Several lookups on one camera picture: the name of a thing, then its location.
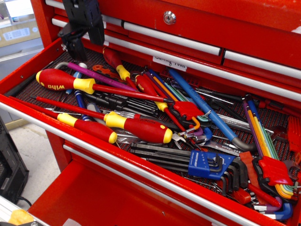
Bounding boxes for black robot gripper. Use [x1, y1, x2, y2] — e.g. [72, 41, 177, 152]
[58, 0, 104, 62]

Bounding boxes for violet Allen key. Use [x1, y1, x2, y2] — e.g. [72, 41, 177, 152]
[55, 62, 136, 91]

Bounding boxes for orange plastic key holder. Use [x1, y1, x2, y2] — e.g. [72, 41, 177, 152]
[92, 65, 125, 84]

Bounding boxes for black Torx key set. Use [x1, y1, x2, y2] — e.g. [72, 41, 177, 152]
[84, 92, 159, 117]

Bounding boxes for rainbow Allen key set centre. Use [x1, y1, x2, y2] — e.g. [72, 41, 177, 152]
[145, 69, 213, 143]

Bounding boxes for rainbow allen key set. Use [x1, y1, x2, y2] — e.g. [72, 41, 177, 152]
[242, 95, 299, 221]
[145, 69, 213, 143]

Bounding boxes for large blue Allen key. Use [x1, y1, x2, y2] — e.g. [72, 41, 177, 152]
[167, 67, 257, 152]

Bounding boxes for blue holder black Allen keys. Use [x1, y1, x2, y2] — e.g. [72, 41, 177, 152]
[130, 143, 248, 192]

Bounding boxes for rainbow Allen key set right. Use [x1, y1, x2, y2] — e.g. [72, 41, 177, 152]
[242, 95, 299, 221]

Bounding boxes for red yellow screwdriver back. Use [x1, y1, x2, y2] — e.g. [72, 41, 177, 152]
[103, 47, 137, 90]

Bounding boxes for blue white precision screwdriver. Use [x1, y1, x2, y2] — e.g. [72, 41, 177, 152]
[65, 62, 88, 95]

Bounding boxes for large red yellow Wiha screwdriver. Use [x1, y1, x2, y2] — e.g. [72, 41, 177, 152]
[36, 69, 160, 101]

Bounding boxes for red yellow screwdriver middle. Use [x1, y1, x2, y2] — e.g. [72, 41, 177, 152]
[135, 74, 185, 132]

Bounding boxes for white cutting tools label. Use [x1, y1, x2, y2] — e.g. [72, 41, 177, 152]
[152, 56, 188, 72]

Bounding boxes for silver chest lock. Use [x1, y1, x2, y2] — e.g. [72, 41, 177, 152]
[163, 11, 176, 25]

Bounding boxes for red yellow screwdriver front left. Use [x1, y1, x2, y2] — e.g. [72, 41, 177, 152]
[9, 96, 118, 144]

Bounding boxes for red yellow screwdriver front centre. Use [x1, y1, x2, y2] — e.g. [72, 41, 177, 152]
[33, 96, 173, 144]

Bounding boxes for red tool chest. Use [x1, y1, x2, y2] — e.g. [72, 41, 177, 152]
[0, 0, 301, 226]

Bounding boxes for black device on floor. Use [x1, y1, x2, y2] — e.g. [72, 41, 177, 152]
[0, 121, 29, 204]

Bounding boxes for silver combination wrench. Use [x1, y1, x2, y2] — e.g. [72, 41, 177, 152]
[215, 113, 276, 135]

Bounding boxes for open red drawer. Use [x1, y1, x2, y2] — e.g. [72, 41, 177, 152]
[0, 34, 301, 226]

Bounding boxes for red comb-like holder right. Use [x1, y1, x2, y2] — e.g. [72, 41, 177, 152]
[287, 116, 301, 154]

